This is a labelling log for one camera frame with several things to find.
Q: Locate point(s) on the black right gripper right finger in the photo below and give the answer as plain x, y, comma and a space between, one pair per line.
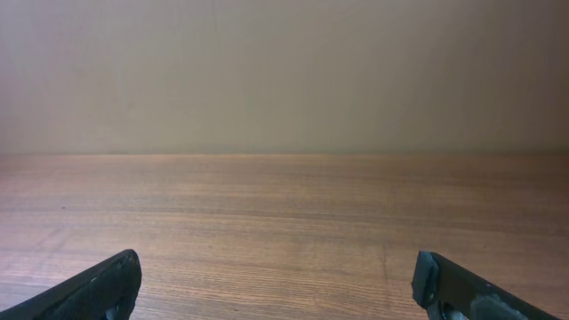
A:
447, 291

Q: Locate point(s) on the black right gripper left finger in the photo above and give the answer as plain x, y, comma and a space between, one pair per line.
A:
107, 290

